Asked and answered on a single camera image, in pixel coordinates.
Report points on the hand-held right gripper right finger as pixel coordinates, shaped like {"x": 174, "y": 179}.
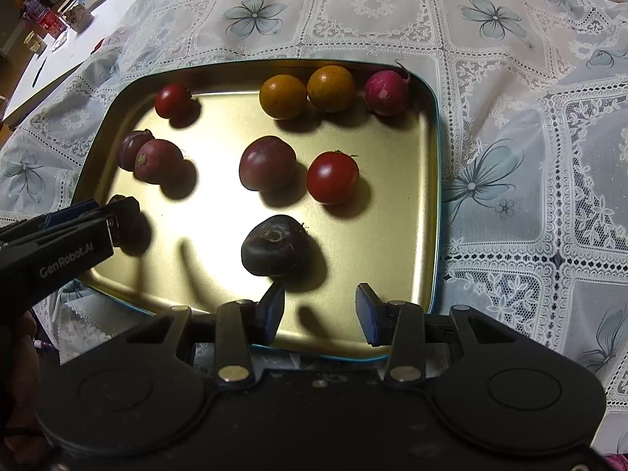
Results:
{"x": 369, "y": 313}

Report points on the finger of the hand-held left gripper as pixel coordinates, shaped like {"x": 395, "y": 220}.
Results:
{"x": 122, "y": 218}
{"x": 59, "y": 216}

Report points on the red oval fruit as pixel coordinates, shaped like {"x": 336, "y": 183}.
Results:
{"x": 158, "y": 159}

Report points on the dark purple tomato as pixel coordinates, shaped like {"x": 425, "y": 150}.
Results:
{"x": 267, "y": 163}

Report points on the red cherry tomato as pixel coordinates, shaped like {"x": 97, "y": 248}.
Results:
{"x": 172, "y": 100}
{"x": 332, "y": 177}

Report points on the gold metal tray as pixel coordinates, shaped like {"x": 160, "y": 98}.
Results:
{"x": 206, "y": 255}

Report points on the black pen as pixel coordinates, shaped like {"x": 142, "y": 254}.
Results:
{"x": 39, "y": 71}

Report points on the small orange citrus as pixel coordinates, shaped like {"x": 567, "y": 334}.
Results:
{"x": 283, "y": 96}
{"x": 331, "y": 88}

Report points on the red box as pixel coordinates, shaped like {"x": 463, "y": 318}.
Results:
{"x": 49, "y": 23}

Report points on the small dark plum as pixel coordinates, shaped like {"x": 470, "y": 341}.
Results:
{"x": 128, "y": 149}

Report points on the small pink radish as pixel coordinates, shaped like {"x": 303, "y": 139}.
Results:
{"x": 386, "y": 92}

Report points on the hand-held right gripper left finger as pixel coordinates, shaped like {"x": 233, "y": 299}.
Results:
{"x": 269, "y": 313}

